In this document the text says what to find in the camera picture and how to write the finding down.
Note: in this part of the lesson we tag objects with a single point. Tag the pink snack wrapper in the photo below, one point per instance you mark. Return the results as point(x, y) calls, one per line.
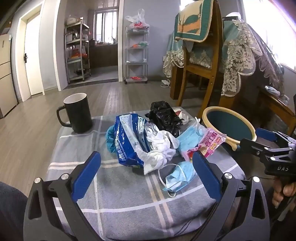
point(208, 143)

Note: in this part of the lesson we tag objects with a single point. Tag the white plastic bag red print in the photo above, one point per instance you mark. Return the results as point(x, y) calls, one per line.
point(183, 115)

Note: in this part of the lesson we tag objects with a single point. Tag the white power strip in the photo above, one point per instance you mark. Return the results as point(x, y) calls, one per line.
point(165, 82)

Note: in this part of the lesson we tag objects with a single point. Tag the white door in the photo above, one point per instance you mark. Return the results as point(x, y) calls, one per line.
point(34, 58)

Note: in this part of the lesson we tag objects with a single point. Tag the person's leg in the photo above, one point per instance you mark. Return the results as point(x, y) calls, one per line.
point(11, 208)

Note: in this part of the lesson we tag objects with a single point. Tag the wooden side table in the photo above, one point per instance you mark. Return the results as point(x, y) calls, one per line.
point(275, 106)

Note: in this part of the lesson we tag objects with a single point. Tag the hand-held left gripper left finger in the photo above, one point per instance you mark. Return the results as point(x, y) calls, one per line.
point(86, 176)

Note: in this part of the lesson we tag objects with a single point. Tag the wooden chair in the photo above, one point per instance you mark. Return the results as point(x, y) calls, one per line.
point(214, 69)

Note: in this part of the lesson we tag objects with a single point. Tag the white tissue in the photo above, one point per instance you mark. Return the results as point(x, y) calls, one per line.
point(159, 146)

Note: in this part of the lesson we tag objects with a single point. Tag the black plastic bag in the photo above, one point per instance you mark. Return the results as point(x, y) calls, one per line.
point(161, 115)

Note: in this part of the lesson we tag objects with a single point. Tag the plastic packet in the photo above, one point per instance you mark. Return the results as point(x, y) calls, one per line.
point(272, 90)

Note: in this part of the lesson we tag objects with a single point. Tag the white trolley rack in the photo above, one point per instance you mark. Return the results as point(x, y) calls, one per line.
point(136, 62)

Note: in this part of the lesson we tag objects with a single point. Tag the black mug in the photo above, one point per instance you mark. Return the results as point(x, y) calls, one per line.
point(78, 115)

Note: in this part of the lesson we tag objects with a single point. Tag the dark wooden kitchen cabinet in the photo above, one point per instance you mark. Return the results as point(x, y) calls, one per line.
point(104, 55)

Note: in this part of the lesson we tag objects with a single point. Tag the metal shelf rack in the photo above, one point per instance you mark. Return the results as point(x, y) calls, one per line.
point(76, 55)

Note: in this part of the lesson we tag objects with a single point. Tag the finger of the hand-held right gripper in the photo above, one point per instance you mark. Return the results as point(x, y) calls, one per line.
point(264, 134)
point(252, 146)

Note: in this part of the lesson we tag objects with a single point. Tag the person's right hand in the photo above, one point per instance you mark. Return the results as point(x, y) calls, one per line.
point(281, 192)

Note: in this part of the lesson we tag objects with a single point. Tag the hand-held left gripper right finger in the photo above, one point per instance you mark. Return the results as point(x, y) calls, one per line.
point(205, 176)

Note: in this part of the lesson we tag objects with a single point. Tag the teal patterned chair cushion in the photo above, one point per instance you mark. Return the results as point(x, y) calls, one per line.
point(192, 23)

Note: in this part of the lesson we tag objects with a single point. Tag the grey plaid blanket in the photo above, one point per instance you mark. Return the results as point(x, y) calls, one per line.
point(129, 204)

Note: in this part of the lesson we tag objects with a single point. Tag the kitchen window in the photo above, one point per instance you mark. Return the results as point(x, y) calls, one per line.
point(106, 27)

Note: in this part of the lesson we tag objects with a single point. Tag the beige refrigerator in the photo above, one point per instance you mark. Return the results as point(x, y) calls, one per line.
point(5, 81)

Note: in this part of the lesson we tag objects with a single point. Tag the blue plastic package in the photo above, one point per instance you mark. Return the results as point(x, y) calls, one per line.
point(124, 141)

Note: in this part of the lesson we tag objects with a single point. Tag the blue face mask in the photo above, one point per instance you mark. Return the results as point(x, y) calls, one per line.
point(180, 178)
point(189, 139)

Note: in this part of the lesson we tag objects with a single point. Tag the clear plastic wrapper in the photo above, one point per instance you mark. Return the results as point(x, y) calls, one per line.
point(151, 127)

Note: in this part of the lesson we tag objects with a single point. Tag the large bright window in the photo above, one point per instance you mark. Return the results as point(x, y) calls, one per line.
point(272, 27)

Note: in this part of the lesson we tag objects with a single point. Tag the teal bin beige rim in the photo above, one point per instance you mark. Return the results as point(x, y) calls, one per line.
point(226, 125)

